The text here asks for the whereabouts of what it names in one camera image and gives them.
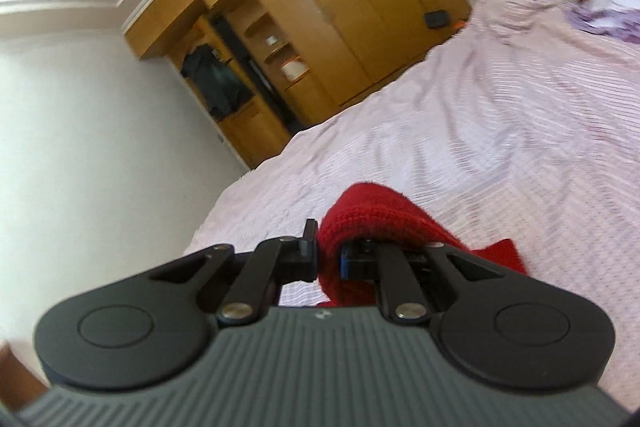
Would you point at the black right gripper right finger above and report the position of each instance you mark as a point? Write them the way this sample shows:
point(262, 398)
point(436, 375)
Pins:
point(496, 325)

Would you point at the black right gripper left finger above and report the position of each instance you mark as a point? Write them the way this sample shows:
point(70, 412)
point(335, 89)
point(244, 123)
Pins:
point(145, 329)

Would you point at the red knitted garment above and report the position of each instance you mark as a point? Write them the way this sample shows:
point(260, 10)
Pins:
point(373, 211)

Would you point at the pink checked bed sheet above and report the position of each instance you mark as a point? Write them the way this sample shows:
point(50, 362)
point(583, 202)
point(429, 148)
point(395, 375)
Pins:
point(520, 127)

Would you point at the dark hanging jacket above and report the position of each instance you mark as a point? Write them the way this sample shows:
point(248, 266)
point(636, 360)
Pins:
point(224, 92)

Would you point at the white container on shelf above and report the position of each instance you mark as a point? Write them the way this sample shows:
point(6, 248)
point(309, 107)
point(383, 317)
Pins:
point(293, 68)

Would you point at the black bag by wardrobe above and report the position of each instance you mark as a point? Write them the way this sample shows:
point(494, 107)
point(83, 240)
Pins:
point(437, 19)

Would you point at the wooden wardrobe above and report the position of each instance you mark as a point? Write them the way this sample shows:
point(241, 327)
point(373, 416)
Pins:
point(352, 48)

